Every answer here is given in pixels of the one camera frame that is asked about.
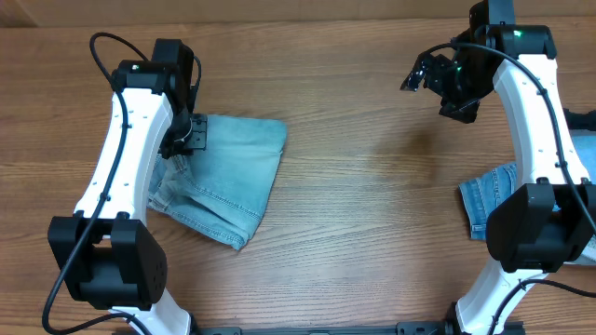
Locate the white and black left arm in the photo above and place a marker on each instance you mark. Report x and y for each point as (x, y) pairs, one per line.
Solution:
(106, 255)

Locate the black folded garment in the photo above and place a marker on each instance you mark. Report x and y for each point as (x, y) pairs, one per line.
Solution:
(577, 121)

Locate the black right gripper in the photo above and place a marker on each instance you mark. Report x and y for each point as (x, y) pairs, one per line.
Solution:
(431, 77)

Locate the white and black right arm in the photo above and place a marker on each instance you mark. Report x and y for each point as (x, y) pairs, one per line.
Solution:
(550, 218)

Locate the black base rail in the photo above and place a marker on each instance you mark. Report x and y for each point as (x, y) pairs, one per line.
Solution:
(302, 330)

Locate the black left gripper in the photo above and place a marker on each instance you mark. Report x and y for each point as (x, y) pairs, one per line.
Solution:
(198, 141)

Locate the darker blue denim shorts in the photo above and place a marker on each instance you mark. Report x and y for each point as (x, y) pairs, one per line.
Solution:
(483, 194)

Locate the light blue denim shorts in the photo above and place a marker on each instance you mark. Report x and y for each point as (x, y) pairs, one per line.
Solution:
(222, 191)

